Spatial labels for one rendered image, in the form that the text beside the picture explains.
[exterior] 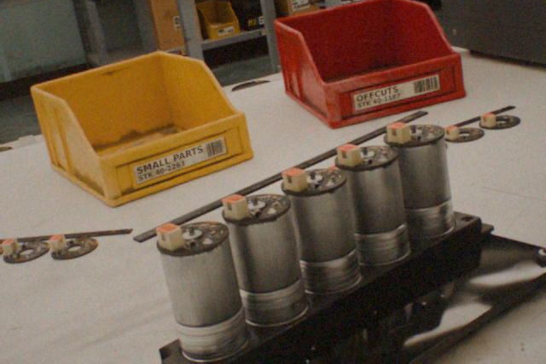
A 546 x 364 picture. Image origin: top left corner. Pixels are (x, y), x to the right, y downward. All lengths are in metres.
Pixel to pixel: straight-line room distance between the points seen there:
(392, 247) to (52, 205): 0.27
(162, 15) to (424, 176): 4.03
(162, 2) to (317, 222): 4.05
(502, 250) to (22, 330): 0.21
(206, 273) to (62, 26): 4.44
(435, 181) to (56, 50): 4.40
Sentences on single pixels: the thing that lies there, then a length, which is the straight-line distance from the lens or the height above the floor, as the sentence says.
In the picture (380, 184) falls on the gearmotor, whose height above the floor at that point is 0.80.
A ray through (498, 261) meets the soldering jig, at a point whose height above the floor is 0.76.
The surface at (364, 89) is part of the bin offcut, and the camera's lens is 0.61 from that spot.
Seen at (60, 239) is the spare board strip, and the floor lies 0.76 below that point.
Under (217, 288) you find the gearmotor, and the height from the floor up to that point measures 0.80.
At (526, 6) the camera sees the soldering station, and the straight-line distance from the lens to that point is 0.68.
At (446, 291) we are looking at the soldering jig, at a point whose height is 0.76.
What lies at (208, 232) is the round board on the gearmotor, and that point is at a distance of 0.31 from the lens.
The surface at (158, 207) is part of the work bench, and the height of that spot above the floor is 0.75.
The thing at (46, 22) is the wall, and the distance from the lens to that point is 4.71.
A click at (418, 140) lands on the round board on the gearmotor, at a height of 0.81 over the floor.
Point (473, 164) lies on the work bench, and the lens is 0.51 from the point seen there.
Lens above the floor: 0.93
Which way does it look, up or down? 18 degrees down
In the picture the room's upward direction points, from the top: 10 degrees counter-clockwise
